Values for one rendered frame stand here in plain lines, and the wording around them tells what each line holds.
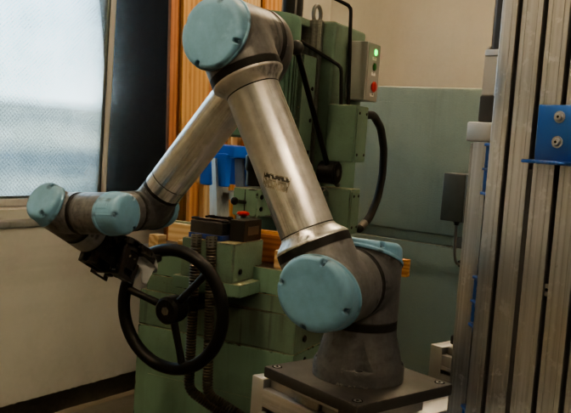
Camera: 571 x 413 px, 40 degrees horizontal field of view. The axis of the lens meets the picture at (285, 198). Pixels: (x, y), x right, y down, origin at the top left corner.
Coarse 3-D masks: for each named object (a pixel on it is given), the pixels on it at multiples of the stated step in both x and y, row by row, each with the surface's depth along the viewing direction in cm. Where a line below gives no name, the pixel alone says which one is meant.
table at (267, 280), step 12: (168, 240) 215; (168, 264) 195; (180, 264) 193; (264, 264) 187; (168, 276) 195; (180, 276) 182; (264, 276) 183; (276, 276) 181; (204, 288) 179; (228, 288) 176; (240, 288) 175; (252, 288) 180; (264, 288) 183; (276, 288) 181
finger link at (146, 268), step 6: (144, 258) 161; (138, 264) 160; (144, 264) 162; (150, 264) 163; (156, 264) 165; (144, 270) 162; (150, 270) 164; (156, 270) 166; (144, 276) 162; (144, 282) 162
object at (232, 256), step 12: (204, 240) 178; (228, 240) 179; (252, 240) 183; (204, 252) 178; (216, 252) 177; (228, 252) 176; (240, 252) 178; (252, 252) 183; (216, 264) 177; (228, 264) 176; (240, 264) 178; (252, 264) 183; (228, 276) 176; (240, 276) 179; (252, 276) 184
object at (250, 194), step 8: (240, 192) 198; (248, 192) 197; (256, 192) 196; (248, 200) 197; (256, 200) 196; (264, 200) 199; (240, 208) 198; (248, 208) 197; (256, 208) 196; (264, 208) 200; (248, 216) 197; (256, 216) 196
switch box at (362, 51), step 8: (352, 48) 217; (360, 48) 216; (368, 48) 215; (376, 48) 220; (352, 56) 217; (360, 56) 216; (368, 56) 216; (376, 56) 221; (352, 64) 217; (360, 64) 216; (368, 64) 216; (376, 64) 222; (352, 72) 217; (360, 72) 216; (368, 72) 217; (376, 72) 222; (352, 80) 218; (360, 80) 216; (368, 80) 217; (376, 80) 223; (352, 88) 218; (360, 88) 216; (368, 88) 218; (376, 88) 224; (352, 96) 218; (360, 96) 217; (368, 96) 218; (376, 96) 224
